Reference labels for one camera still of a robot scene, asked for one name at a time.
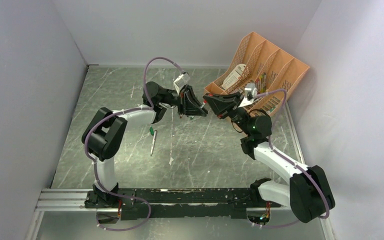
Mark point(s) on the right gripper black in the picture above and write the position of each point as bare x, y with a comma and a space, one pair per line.
222, 105

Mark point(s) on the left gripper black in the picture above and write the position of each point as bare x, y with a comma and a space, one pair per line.
189, 104

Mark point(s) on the green pen cap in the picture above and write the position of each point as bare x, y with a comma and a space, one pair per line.
151, 130

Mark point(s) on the white pen red tip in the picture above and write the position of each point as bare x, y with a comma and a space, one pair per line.
154, 138

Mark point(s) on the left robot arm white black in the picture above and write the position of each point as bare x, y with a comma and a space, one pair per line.
103, 136

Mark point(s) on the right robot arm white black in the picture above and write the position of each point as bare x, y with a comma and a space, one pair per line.
307, 191

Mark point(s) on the pens bundle in organizer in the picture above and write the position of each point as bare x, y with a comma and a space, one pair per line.
261, 83

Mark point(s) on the orange plastic file organizer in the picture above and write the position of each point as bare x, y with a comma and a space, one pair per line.
284, 72

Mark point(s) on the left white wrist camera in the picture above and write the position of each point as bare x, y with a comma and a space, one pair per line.
181, 81

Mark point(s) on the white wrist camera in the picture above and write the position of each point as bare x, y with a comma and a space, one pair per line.
249, 94
181, 81

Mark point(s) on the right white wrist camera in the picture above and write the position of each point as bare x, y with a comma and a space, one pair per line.
249, 94

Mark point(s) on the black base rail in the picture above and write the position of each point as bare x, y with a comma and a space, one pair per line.
139, 203

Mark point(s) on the aluminium frame rail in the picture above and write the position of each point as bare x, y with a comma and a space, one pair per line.
55, 200

